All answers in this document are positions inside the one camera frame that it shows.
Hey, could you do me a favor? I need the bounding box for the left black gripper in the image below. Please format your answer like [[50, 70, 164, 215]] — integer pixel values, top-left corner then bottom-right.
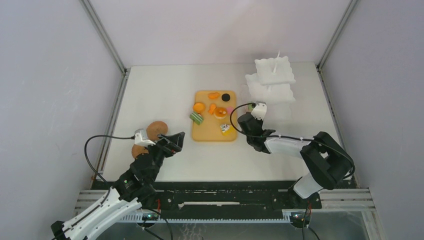
[[142, 131, 185, 182]]

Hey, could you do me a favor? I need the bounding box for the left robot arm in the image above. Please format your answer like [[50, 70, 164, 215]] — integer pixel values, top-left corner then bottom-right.
[[51, 128, 185, 240]]

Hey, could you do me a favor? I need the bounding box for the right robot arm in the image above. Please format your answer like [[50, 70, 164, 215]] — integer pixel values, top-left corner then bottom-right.
[[237, 112, 356, 208]]

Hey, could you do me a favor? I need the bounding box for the yellow cream cake slice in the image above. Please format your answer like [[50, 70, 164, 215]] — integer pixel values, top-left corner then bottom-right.
[[220, 124, 234, 136]]

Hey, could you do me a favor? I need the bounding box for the pink macaron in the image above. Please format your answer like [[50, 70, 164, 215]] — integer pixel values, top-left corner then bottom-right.
[[226, 106, 234, 115]]

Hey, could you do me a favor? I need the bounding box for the green layered cake slice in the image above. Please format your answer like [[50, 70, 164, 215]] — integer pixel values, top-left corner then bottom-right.
[[189, 111, 204, 125]]

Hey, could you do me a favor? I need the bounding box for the yellow serving tray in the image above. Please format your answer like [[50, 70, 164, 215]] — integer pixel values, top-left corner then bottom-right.
[[191, 90, 238, 142]]

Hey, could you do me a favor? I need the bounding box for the orange glazed donut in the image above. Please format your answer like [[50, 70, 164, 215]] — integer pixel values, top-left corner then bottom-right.
[[213, 107, 228, 120]]

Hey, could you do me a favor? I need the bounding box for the grey mug with rattan lid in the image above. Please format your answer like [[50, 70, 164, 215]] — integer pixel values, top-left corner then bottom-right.
[[131, 144, 149, 159]]

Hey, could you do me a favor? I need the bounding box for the black round cookie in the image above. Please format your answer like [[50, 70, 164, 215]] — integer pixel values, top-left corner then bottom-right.
[[221, 93, 231, 102]]

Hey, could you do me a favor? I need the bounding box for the orange round tart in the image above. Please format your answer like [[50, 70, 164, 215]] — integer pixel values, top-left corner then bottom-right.
[[192, 102, 206, 114]]

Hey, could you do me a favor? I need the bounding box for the small orange pastry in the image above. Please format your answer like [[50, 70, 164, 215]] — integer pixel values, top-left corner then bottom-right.
[[208, 103, 217, 115]]

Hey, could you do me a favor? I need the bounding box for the white three tier stand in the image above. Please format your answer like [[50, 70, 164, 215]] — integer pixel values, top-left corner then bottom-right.
[[240, 53, 296, 122]]

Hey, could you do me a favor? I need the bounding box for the right black camera cable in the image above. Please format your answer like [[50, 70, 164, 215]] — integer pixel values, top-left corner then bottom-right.
[[229, 102, 357, 180]]

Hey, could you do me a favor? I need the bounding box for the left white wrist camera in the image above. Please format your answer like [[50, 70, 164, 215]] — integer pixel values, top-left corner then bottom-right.
[[134, 128, 156, 147]]

